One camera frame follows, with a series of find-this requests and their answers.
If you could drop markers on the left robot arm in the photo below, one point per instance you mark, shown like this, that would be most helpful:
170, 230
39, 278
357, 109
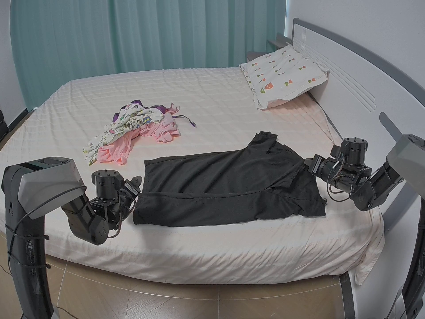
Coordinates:
83, 211

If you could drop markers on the white printed pillow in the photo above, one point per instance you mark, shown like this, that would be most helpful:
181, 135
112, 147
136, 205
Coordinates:
282, 75

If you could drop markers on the blue-green curtain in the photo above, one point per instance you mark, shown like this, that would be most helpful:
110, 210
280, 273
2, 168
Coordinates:
59, 45
199, 22

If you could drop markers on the pile of clothes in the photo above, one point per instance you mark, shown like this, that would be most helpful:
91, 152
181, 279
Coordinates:
132, 125

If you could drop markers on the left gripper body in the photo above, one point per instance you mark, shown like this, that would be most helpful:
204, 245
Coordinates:
128, 198

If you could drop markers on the grey bedside table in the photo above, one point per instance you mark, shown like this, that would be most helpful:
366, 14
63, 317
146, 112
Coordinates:
257, 55

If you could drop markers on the bed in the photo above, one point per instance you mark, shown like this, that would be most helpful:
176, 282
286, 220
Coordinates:
215, 95

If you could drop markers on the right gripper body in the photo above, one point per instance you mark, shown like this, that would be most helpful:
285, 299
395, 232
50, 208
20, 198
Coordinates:
323, 169

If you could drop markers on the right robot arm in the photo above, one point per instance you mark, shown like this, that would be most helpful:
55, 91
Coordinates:
375, 191

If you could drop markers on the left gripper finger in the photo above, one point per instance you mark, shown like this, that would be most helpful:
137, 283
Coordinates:
137, 180

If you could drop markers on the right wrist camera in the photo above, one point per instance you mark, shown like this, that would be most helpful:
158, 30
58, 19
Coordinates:
336, 152

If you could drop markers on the black T-shirt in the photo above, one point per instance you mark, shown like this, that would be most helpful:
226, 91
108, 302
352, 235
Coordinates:
215, 191

